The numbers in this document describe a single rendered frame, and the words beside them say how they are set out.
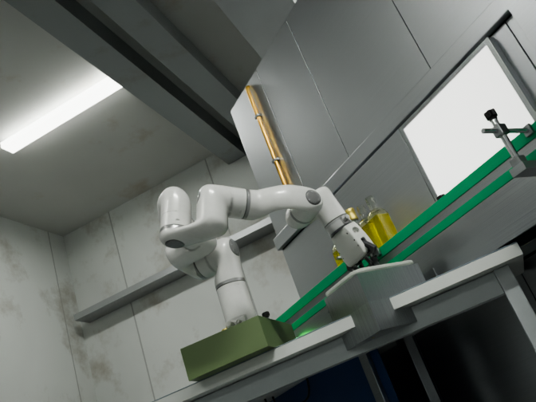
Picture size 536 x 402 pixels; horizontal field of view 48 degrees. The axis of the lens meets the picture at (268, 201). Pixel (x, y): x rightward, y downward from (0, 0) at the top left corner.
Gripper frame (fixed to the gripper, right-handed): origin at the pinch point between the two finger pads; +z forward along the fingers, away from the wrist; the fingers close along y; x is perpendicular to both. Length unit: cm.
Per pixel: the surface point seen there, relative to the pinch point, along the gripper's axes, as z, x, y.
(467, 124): -22, -43, -25
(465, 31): -44, -50, -39
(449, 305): 17.6, -3.5, -13.5
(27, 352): -130, 5, 415
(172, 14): -234, -118, 148
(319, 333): 5.5, 19.9, 8.7
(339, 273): -7.8, -10.1, 24.3
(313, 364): 11.2, 22.0, 16.2
